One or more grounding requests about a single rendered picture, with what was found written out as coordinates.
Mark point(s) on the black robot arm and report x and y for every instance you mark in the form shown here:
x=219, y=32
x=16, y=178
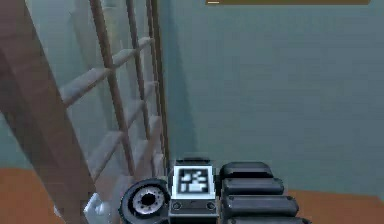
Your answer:
x=251, y=193

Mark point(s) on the brown wooden shelf rack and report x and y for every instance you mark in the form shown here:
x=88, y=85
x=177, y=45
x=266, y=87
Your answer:
x=40, y=110

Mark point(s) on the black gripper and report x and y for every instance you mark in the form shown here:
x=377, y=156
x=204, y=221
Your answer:
x=146, y=201

